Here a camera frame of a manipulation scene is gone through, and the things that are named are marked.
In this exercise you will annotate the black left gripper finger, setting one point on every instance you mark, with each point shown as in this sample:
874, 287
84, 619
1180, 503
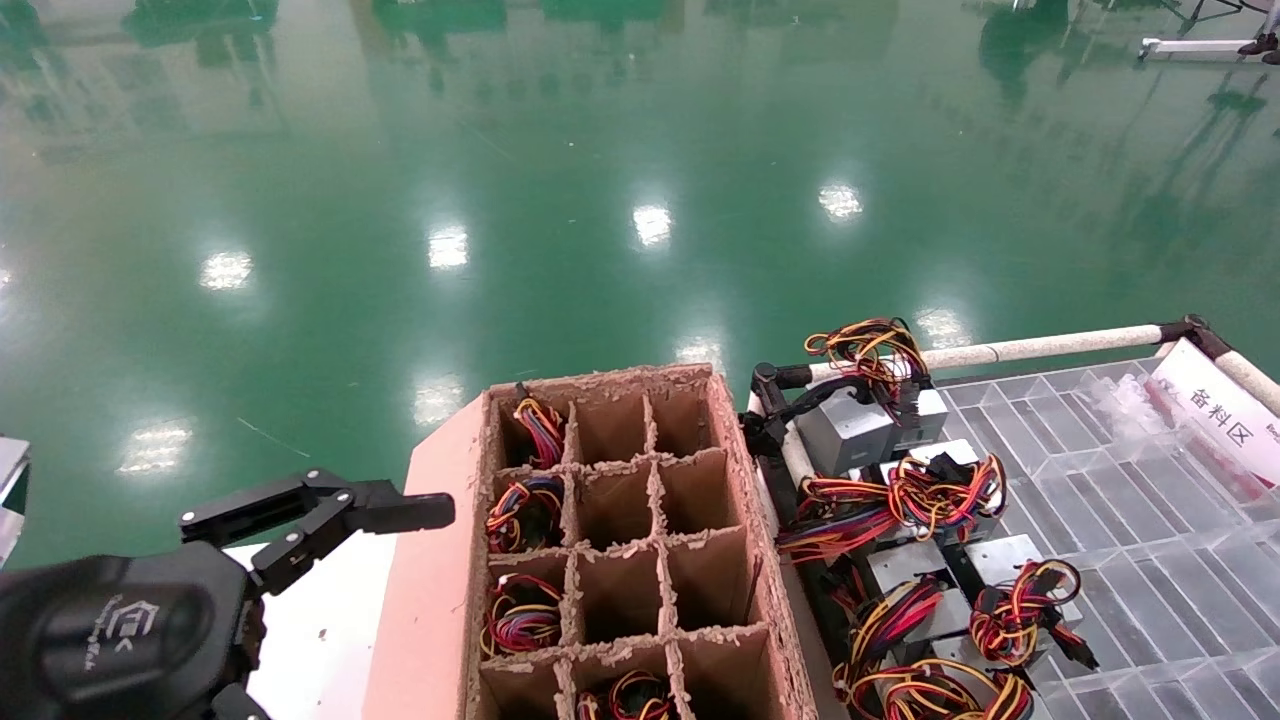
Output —
400, 510

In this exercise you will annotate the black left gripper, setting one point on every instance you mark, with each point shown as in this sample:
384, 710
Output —
120, 630

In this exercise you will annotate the pink cardboard box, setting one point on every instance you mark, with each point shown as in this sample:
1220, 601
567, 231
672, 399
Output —
430, 600

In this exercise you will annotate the brown cardboard divider grid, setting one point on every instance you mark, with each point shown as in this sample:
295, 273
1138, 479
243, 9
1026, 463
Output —
620, 550

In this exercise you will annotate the black rack tube joint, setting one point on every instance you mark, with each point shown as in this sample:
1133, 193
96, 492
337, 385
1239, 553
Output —
768, 385
1190, 330

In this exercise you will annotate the short white padded rack tube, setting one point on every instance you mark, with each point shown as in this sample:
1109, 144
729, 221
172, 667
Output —
797, 460

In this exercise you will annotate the dark grey power supply box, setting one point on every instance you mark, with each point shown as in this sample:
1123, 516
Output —
845, 430

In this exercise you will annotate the long white padded rack tube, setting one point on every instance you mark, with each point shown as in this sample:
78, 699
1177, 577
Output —
1050, 347

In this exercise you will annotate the clear bag of small parts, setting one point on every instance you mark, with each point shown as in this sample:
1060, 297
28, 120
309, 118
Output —
1140, 405

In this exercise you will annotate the clear plastic compartment tray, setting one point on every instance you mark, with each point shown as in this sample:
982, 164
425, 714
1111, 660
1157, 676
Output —
1150, 560

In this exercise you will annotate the white sign with Chinese text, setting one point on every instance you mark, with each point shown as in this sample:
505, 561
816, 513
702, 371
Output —
1215, 410

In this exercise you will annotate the white floor stand base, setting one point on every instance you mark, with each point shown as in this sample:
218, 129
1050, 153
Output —
1190, 46

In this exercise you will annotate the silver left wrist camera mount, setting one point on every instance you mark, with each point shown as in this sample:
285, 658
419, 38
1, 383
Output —
10, 480

